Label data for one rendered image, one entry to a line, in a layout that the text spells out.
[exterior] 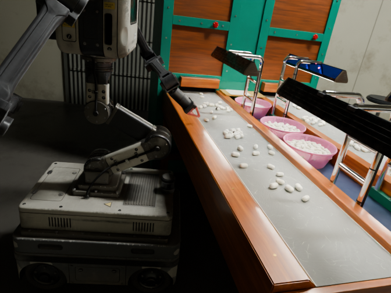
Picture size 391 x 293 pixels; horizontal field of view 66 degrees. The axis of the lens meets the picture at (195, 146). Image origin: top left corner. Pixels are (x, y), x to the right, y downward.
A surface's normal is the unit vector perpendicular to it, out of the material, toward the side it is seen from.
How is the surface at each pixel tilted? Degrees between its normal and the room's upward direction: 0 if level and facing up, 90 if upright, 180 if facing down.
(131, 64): 90
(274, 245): 0
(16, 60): 56
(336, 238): 0
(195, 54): 90
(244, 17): 90
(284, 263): 0
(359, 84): 90
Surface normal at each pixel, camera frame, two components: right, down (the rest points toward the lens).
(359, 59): 0.06, 0.41
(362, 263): 0.12, -0.91
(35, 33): 0.61, -0.19
